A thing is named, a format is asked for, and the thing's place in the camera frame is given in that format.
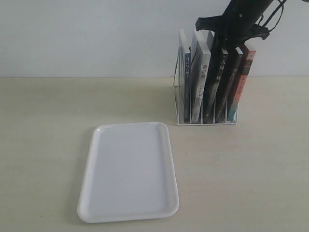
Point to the blue moon cover book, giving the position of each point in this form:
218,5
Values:
185,63

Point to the white wire book rack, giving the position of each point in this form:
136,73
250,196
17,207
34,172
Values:
179,102

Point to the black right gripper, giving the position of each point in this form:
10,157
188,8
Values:
235,26

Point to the white plastic tray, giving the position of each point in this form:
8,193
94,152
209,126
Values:
129,174

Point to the black spine book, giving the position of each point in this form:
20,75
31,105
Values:
216,67

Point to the red pink spine book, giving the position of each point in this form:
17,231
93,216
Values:
240,79

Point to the grey white spine book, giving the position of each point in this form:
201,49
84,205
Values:
200,59

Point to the dark brown spine book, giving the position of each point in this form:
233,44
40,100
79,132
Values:
229,72

